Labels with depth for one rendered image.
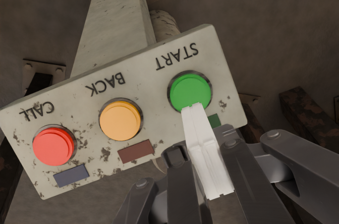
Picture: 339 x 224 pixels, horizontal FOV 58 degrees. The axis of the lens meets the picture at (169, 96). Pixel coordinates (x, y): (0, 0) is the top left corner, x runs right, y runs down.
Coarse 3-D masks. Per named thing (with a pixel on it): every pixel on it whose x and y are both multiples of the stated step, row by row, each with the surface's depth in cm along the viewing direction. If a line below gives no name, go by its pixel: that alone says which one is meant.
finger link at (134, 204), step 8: (136, 184) 14; (144, 184) 14; (152, 184) 14; (128, 192) 14; (136, 192) 13; (144, 192) 13; (152, 192) 13; (128, 200) 13; (136, 200) 13; (144, 200) 12; (152, 200) 13; (120, 208) 13; (128, 208) 12; (136, 208) 12; (144, 208) 12; (120, 216) 12; (128, 216) 12; (136, 216) 12; (144, 216) 12
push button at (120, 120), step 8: (112, 104) 30; (120, 104) 30; (128, 104) 30; (104, 112) 30; (112, 112) 30; (120, 112) 30; (128, 112) 30; (136, 112) 30; (104, 120) 30; (112, 120) 30; (120, 120) 30; (128, 120) 30; (136, 120) 30; (104, 128) 30; (112, 128) 30; (120, 128) 30; (128, 128) 30; (136, 128) 31; (112, 136) 30; (120, 136) 31; (128, 136) 31
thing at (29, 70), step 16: (32, 64) 89; (48, 64) 90; (32, 80) 87; (48, 80) 89; (64, 80) 93; (240, 96) 106; (256, 96) 107; (240, 128) 101; (256, 128) 96; (0, 160) 61; (16, 160) 62; (0, 176) 58; (16, 176) 60; (0, 192) 55; (0, 208) 52; (288, 208) 73
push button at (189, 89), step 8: (176, 80) 29; (184, 80) 29; (192, 80) 29; (200, 80) 29; (176, 88) 29; (184, 88) 29; (192, 88) 29; (200, 88) 29; (208, 88) 30; (176, 96) 30; (184, 96) 30; (192, 96) 30; (200, 96) 30; (208, 96) 30; (176, 104) 30; (184, 104) 30
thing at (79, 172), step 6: (72, 168) 32; (78, 168) 32; (84, 168) 32; (60, 174) 32; (66, 174) 32; (72, 174) 33; (78, 174) 33; (84, 174) 33; (60, 180) 33; (66, 180) 33; (72, 180) 33; (78, 180) 33; (60, 186) 33
